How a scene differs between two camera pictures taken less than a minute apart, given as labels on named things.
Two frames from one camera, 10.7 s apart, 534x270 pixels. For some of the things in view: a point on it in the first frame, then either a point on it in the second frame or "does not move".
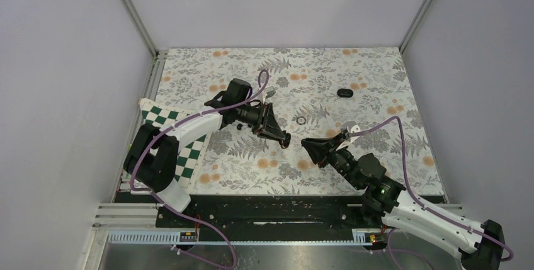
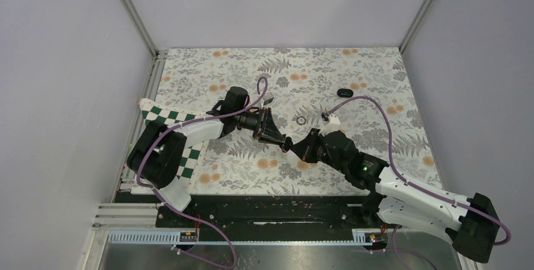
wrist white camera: (351, 126) to (333, 125)
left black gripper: (271, 123) does not move
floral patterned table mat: (366, 92) does not move
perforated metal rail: (174, 237) does not move
